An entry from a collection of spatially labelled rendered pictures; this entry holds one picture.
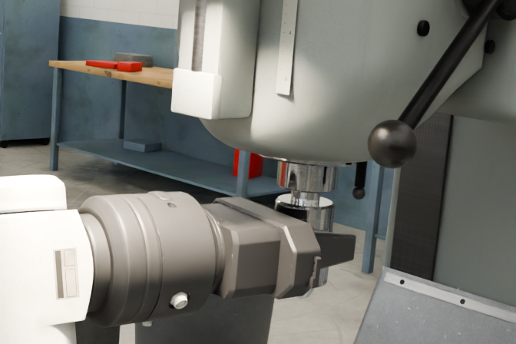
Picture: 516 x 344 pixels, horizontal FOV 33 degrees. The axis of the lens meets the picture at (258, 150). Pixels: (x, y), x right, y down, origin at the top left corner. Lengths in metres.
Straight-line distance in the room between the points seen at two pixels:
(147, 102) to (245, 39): 6.76
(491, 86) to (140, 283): 0.32
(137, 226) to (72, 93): 7.62
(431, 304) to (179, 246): 0.53
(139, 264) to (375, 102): 0.19
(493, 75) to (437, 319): 0.42
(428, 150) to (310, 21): 0.51
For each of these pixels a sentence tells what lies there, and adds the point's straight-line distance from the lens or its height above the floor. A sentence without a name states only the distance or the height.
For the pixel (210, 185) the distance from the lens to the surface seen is 5.76.
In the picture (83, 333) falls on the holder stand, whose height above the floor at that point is 1.05.
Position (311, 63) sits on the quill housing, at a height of 1.38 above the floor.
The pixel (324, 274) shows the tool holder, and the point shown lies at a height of 1.21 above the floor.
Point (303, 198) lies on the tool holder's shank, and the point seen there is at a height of 1.27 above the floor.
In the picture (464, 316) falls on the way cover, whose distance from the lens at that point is 1.03.
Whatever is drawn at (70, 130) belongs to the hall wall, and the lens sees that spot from 8.22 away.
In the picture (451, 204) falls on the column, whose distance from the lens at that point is 1.04.
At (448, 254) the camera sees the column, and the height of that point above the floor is 1.15.
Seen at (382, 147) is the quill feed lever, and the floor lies 1.34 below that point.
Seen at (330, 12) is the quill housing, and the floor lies 1.42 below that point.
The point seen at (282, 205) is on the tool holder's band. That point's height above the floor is 1.27.
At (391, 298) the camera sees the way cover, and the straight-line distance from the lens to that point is 1.08.
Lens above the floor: 1.41
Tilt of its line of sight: 9 degrees down
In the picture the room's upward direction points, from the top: 5 degrees clockwise
